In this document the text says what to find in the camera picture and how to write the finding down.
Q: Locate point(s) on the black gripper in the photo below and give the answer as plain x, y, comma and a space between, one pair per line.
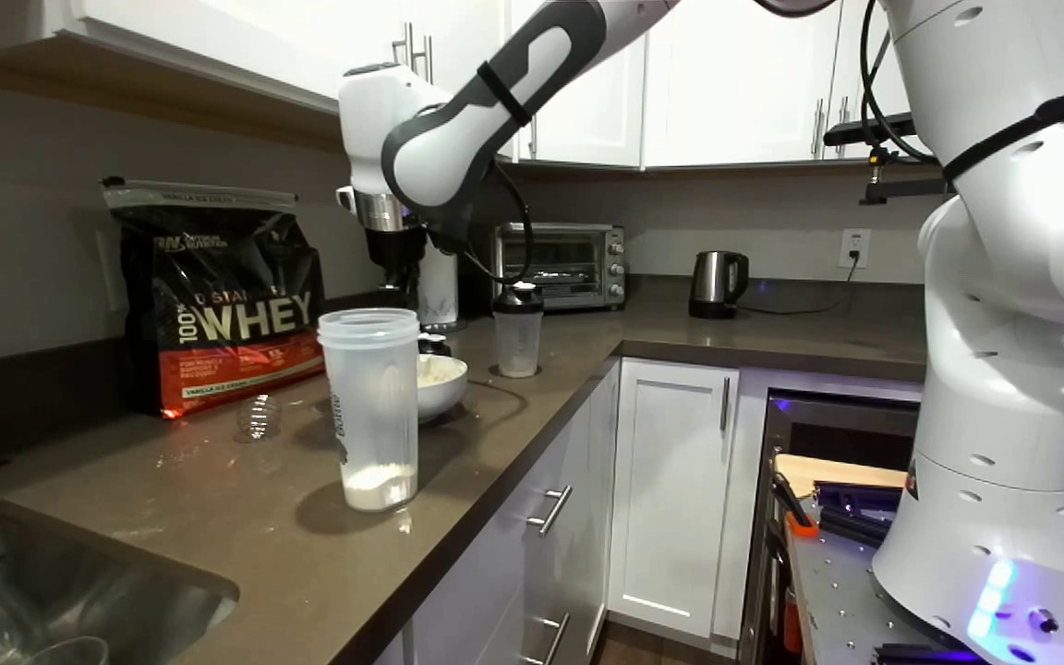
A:
398, 263

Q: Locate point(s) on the white bowl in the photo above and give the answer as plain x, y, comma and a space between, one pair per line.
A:
441, 389

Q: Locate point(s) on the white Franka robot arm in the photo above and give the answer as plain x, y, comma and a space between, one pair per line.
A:
999, 369

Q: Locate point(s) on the clear open shaker bottle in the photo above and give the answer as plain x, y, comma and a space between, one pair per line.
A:
370, 407

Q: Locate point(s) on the black red whey bag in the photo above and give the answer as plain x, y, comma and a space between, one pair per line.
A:
222, 317

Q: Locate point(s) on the silver toaster oven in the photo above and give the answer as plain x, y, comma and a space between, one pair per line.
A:
574, 263

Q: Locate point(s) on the white upper cabinet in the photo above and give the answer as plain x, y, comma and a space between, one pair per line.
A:
186, 40
730, 87

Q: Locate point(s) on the steel electric kettle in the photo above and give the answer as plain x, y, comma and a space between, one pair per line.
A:
715, 280

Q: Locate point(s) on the white base cabinet run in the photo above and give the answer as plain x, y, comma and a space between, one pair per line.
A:
483, 592

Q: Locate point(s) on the white corner cabinet door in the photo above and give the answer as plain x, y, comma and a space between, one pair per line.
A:
667, 493

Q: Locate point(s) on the stainless steel sink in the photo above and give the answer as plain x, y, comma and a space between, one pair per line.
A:
89, 592

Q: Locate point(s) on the orange black clamp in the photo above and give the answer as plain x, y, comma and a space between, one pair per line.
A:
794, 622
801, 512

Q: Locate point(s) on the wooden board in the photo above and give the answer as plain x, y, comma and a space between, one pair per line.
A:
839, 469

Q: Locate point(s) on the white wall outlet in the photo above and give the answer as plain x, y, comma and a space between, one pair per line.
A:
856, 245

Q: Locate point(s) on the black camera on stand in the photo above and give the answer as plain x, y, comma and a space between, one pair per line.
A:
890, 187

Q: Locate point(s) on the black metal rail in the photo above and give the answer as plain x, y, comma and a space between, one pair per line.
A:
858, 512

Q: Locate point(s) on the robot mounting base plate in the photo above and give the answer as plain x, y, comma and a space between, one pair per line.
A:
849, 603

